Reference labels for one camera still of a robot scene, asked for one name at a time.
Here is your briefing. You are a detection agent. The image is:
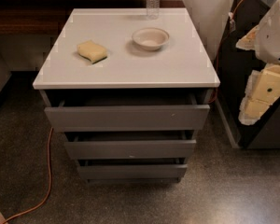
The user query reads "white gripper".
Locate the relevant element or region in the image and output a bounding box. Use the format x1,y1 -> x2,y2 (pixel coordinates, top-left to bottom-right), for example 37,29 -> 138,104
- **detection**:
235,0 -> 280,125

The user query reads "grey bottom drawer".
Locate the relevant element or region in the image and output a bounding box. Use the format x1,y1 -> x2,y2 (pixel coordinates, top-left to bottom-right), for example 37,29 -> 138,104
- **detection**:
77,163 -> 187,180

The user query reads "grey drawer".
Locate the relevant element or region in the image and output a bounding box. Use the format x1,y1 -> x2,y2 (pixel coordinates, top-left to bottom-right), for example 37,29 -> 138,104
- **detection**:
45,96 -> 209,132
64,131 -> 196,160
77,163 -> 187,180

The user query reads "yellow sponge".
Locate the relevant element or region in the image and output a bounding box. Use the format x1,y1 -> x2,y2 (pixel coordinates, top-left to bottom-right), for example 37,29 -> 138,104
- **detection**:
77,41 -> 107,63

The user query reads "white grey drawer cabinet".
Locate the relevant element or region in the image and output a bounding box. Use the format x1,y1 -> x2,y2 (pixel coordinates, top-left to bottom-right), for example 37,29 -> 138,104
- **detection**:
34,8 -> 220,183

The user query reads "grey top drawer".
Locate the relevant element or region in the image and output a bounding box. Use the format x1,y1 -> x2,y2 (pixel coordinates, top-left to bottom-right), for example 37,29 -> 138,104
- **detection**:
45,96 -> 209,132

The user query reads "grey middle drawer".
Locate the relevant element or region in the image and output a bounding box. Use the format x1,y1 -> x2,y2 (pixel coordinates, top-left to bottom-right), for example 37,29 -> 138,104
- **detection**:
64,131 -> 196,160

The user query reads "dark cabinet on right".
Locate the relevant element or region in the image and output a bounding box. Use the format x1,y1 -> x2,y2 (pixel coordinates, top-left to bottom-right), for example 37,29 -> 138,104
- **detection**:
217,0 -> 280,149

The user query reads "white paper bowl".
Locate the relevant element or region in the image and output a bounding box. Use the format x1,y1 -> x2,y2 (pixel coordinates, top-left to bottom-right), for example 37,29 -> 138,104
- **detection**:
132,27 -> 170,51

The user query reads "clear plastic water bottle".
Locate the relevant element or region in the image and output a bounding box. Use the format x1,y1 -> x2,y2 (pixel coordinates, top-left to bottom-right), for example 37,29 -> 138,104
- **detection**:
146,0 -> 160,19

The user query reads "dark wooden bench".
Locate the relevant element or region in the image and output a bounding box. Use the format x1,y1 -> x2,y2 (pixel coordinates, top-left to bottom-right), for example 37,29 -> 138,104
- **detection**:
0,0 -> 186,35

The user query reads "orange extension cable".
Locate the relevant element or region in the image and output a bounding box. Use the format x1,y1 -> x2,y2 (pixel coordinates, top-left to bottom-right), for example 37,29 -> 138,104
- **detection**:
1,127 -> 54,224

